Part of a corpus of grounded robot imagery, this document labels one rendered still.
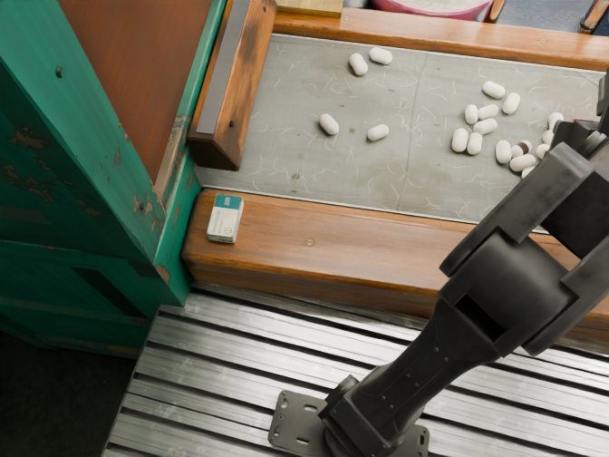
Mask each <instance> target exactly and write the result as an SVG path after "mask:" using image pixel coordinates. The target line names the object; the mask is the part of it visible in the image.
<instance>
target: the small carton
mask: <svg viewBox="0 0 609 457"><path fill-rule="evenodd" d="M243 206H244V202H243V198H242V197H238V196H231V195H225V194H218V193H217V196H216V199H215V203H214V206H213V209H212V213H211V217H210V221H209V224H208V231H207V236H208V239H209V240H215V241H221V242H227V243H235V242H236V237H237V231H238V226H239V222H240V218H241V214H242V210H243Z"/></svg>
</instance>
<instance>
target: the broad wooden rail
mask: <svg viewBox="0 0 609 457"><path fill-rule="evenodd" d="M217 193H218V194H225V195H231V196H238V197H242V198H243V202H244V206H243V210H242V214H241V218H240V222H239V226H238V231H237V237H236V242H235V243H227V242H221V241H215V240H209V239H208V236H207V231H208V224H209V221H210V217H211V213H212V209H213V206H214V203H215V199H216V196H217ZM476 226H477V225H471V224H465V223H458V222H451V221H445V220H438V219H425V218H419V217H412V216H405V215H399V214H392V213H385V212H379V211H372V210H366V209H353V208H346V207H340V206H333V205H326V204H320V203H313V202H306V201H300V200H293V199H280V198H274V197H267V196H260V195H254V194H247V193H241V192H234V191H227V190H214V189H208V188H206V189H204V190H202V191H201V192H200V193H199V194H198V195H197V197H196V199H195V202H194V206H193V209H192V212H191V216H190V219H189V223H188V228H187V232H186V236H185V238H184V242H183V246H182V249H181V252H180V256H181V257H182V259H183V261H184V263H185V264H186V266H187V268H188V270H189V272H190V274H191V275H192V276H193V278H194V280H195V281H199V282H206V283H212V284H218V285H224V286H231V287H242V288H248V289H254V290H258V291H262V292H266V293H267V292H271V293H278V294H285V295H291V296H297V297H309V298H314V299H321V300H327V301H333V302H339V303H345V304H352V305H357V306H369V307H376V308H381V309H388V310H393V311H398V312H402V313H405V314H409V315H413V316H419V317H423V318H427V319H430V317H431V315H432V313H433V311H434V309H435V305H436V302H437V300H438V299H439V298H440V296H439V295H438V294H437V293H438V292H439V291H440V289H441V288H442V287H443V286H444V285H445V284H446V283H447V282H448V281H449V280H450V278H448V277H447V276H446V275H445V274H444V273H443V272H442V271H440V270H439V267H440V264H441V263H442V262H443V260H444V259H445V258H446V257H447V256H448V254H449V253H450V252H451V251H452V250H453V249H454V248H455V247H456V246H457V245H458V244H459V243H460V241H461V240H462V239H464V238H465V237H466V236H467V235H468V234H469V233H470V231H471V230H472V229H474V228H475V227H476ZM528 236H529V237H530V238H532V239H533V240H534V241H535V242H536V243H537V244H538V245H539V246H540V247H541V248H543V249H544V250H545V251H546V252H547V253H548V254H549V255H551V256H552V257H553V258H554V259H555V260H557V261H558V262H559V263H560V264H561V265H562V266H564V267H565V268H566V269H567V270H568V271H570V270H572V269H573V268H574V267H575V266H576V265H577V264H578V263H579V262H580V261H581V259H579V258H578V257H577V256H576V255H575V254H573V253H572V252H571V251H570V250H569V249H568V248H566V247H565V246H564V245H563V244H561V243H560V242H559V241H558V240H557V239H556V238H554V237H553V236H550V235H544V234H537V233H530V234H528ZM565 336H570V337H576V338H583V339H589V340H595V341H601V342H607V343H609V295H608V296H607V297H605V298H604V299H603V300H602V301H601V302H600V303H599V304H598V305H597V306H596V307H595V308H593V309H592V310H591V311H590V312H589V313H588V314H587V315H586V316H585V317H584V318H582V319H581V320H580V321H579V322H578V323H577V324H576V325H575V326H574V327H573V328H572V329H570V330H569V331H568V332H567V333H566V334H565Z"/></svg>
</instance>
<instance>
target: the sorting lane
mask: <svg viewBox="0 0 609 457"><path fill-rule="evenodd" d="M374 47H378V48H381V49H383V50H386V51H389V52H391V55H392V60H391V62H390V63H388V64H383V63H378V62H375V61H373V60H372V59H371V58H370V51H371V49H372V48H374ZM354 53H358V54H360V55H361V56H362V58H363V60H364V61H365V62H366V64H367V66H368V69H367V72H366V73H365V74H363V75H358V74H357V73H355V71H354V69H353V68H352V66H351V65H350V61H349V60H350V57H351V55H352V54H354ZM605 74H606V73H604V72H596V71H588V70H580V69H573V68H565V67H557V66H549V65H541V64H533V63H519V62H510V61H503V60H495V59H488V58H479V57H472V56H464V55H456V54H448V53H434V52H426V51H418V50H411V49H402V48H395V47H387V46H379V45H371V44H357V43H348V42H341V41H333V40H325V39H317V38H310V37H302V36H294V35H286V34H272V35H271V39H270V43H269V46H268V50H267V54H266V60H265V63H264V67H263V71H262V74H261V78H260V81H259V85H258V87H257V90H256V98H255V101H254V105H253V109H252V112H251V117H250V121H249V124H248V129H247V133H246V141H245V145H244V148H243V152H242V158H241V162H240V166H239V171H231V170H218V169H211V168H208V170H207V173H206V177H205V180H204V184H203V189H206V188H208V189H214V190H227V191H234V192H241V193H247V194H254V195H260V196H267V197H274V198H280V199H293V200H300V201H306V202H313V203H320V204H326V205H333V206H340V207H346V208H353V209H366V210H372V211H379V212H385V213H392V214H399V215H405V216H412V217H419V218H425V219H438V220H445V221H451V222H458V223H465V224H471V225H478V224H479V222H480V221H481V220H483V219H484V218H485V217H486V216H487V215H488V214H489V212H490V211H491V210H493V208H495V207H496V206H497V204H499V202H500V201H501V200H503V199H504V198H505V197H506V196H507V194H508V193H509V192H510V191H511V190H512V189H514V188H515V187H516V185H517V184H518V183H519V182H520V181H521V180H522V179H523V178H522V172H523V170H522V171H514V170H512V169H511V168H510V162H511V161H512V160H513V159H514V158H513V157H512V156H511V159H510V161H509V162H507V163H500V162H499V161H498V160H497V154H496V145H497V143H498V142H500V141H507V142H508V143H509V144H510V149H511V148H512V147H513V146H514V145H516V144H517V143H519V142H521V141H529V142H530V143H531V146H532V148H531V151H530V152H529V153H527V154H526V155H528V154H529V155H532V156H533V157H534V158H535V159H536V163H535V165H534V167H535V166H536V165H537V164H538V163H539V162H540V161H541V160H542V159H540V158H539V157H538V156H537V147H538V146H539V145H541V144H545V143H544V142H543V140H542V135H543V133H544V132H545V131H549V122H548V118H549V116H550V115H551V114H552V113H555V112H558V113H561V114H562V115H563V117H564V121H570V122H571V121H572V120H573V118H582V119H588V120H591V121H593V120H597V121H600V119H601V116H600V117H599V116H596V105H597V103H598V84H599V80H600V79H601V78H602V77H603V76H604V75H605ZM486 82H493V83H496V84H498V85H500V86H502V87H504V89H505V94H504V96H503V97H502V98H500V99H495V98H493V97H491V96H489V95H487V94H485V93H484V92H483V89H482V87H483V84H484V83H486ZM511 93H517V94H518V95H519V97H520V102H519V104H518V106H517V109H516V110H515V111H514V112H513V113H510V114H507V113H505V112H504V111H503V104H504V102H505V100H506V98H507V96H508V95H509V94H511ZM490 104H494V105H496V106H497V107H498V114H497V115H496V116H494V117H491V119H494V120H495V121H496V122H497V128H496V129H495V130H494V131H492V132H488V133H486V134H484V135H481V136H482V143H481V151H480V152H479V153H478V154H475V155H472V154H470V153H469V152H468V150H467V147H468V143H469V137H468V140H467V147H466V149H465V150H464V151H460V152H458V151H454V150H453V149H452V141H453V134H454V132H455V130H457V129H465V130H466V131H467V132H468V135H469V136H470V135H471V134H472V133H475V132H474V126H475V124H476V123H478V122H482V120H481V119H479V117H478V120H477V121H476V122H475V123H473V124H469V123H467V122H466V116H465V110H466V108H467V107H468V106H469V105H475V106H476V107H477V109H478V111H479V109H481V108H483V107H486V106H488V105H490ZM323 114H329V115H330V116H331V117H332V118H333V119H334V120H335V121H336V122H337V124H338V126H339V130H338V132H337V133H336V134H333V135H332V134H329V133H327V132H326V131H325V130H324V128H323V127H322V126H321V125H320V124H319V118H320V116H321V115H323ZM381 124H384V125H386V126H387V127H388V128H389V133H388V134H387V136H385V137H382V138H380V139H378V140H376V141H372V140H370V139H369V138H368V135H367V133H368V130H369V129H371V128H373V127H376V126H379V125H381Z"/></svg>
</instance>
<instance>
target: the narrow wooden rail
mask: <svg viewBox="0 0 609 457"><path fill-rule="evenodd" d="M272 34H286V35H294V36H302V37H310V38H317V39H325V40H333V41H341V42H348V43H357V44H371V45H379V46H387V47H395V48H402V49H411V50H418V51H426V52H434V53H448V54H456V55H464V56H472V57H479V58H488V59H495V60H503V61H510V62H519V63H533V64H541V65H549V66H557V67H565V68H573V69H580V70H588V71H596V72H604V73H606V69H607V68H608V67H609V37H606V36H596V35H590V34H578V33H569V32H562V31H554V30H546V29H537V28H529V27H521V26H514V25H505V24H490V23H481V22H473V21H465V20H458V19H449V18H441V17H433V16H425V15H410V14H402V13H394V12H385V11H377V10H369V9H361V8H353V7H345V6H343V10H342V16H341V17H340V18H339V17H331V16H323V15H308V14H299V13H292V12H284V11H277V13H276V17H275V23H274V27H273V31H272Z"/></svg>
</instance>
